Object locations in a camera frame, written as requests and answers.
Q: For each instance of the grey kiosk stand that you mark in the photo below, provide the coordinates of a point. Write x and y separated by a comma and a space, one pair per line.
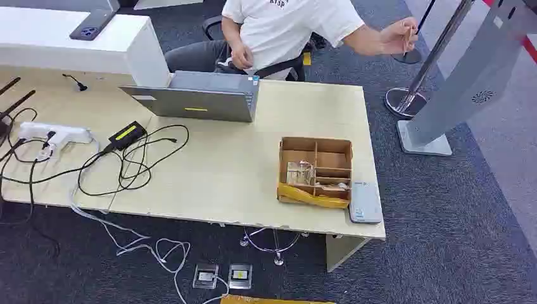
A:
470, 79

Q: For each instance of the white power strip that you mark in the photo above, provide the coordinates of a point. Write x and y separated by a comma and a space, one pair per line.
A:
63, 132

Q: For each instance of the person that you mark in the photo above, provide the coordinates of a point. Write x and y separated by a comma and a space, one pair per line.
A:
277, 33

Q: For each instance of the pale grey card reader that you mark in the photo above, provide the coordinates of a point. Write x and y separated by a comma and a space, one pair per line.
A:
365, 203

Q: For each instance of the black stanchion post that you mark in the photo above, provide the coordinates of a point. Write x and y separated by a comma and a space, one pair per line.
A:
409, 56

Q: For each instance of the cards in box slot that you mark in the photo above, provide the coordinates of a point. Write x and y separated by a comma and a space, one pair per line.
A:
335, 186

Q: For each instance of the black office chair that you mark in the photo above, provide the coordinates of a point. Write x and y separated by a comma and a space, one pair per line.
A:
285, 67

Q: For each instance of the black antenna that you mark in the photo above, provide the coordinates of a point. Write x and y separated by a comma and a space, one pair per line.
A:
16, 105
8, 85

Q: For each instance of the dark smartphone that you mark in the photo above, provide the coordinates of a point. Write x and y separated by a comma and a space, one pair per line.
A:
92, 25

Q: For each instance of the steel floor socket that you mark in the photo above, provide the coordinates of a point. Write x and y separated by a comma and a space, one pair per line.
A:
205, 276
240, 276

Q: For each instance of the black power adapter yellow label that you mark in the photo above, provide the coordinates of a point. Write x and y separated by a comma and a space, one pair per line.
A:
127, 135

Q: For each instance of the yellow tape strip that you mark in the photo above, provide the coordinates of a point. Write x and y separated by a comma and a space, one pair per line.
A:
310, 198

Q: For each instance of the pale desk leg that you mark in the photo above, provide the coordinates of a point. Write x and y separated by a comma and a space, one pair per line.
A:
342, 251

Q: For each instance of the white desk partition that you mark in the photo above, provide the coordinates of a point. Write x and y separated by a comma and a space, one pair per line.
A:
84, 46

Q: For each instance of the person's right hand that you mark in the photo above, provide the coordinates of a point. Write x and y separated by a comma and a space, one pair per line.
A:
242, 56

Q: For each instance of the clear card pack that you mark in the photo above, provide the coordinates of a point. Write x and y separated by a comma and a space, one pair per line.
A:
300, 173

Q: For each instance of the wooden card box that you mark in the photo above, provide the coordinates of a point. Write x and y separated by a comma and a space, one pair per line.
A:
331, 161

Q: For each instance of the person's hand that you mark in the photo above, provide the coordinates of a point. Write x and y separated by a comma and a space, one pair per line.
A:
242, 56
398, 38

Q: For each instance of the chrome stanchion post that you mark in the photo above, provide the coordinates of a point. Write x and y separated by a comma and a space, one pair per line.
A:
436, 50

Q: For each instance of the grey laptop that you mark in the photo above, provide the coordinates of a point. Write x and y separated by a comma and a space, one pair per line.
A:
201, 102

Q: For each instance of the thin tan card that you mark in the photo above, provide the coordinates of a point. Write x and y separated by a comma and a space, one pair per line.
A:
407, 41

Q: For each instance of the person's left hand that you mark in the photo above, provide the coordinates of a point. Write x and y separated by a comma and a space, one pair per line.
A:
398, 38

